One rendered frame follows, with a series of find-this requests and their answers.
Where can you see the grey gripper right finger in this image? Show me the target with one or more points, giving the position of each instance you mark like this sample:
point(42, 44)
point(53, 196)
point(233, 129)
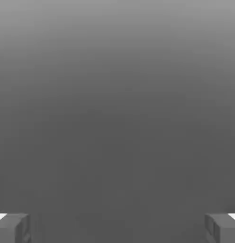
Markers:
point(225, 229)

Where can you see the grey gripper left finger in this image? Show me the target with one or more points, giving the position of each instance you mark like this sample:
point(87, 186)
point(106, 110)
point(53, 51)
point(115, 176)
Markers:
point(9, 229)

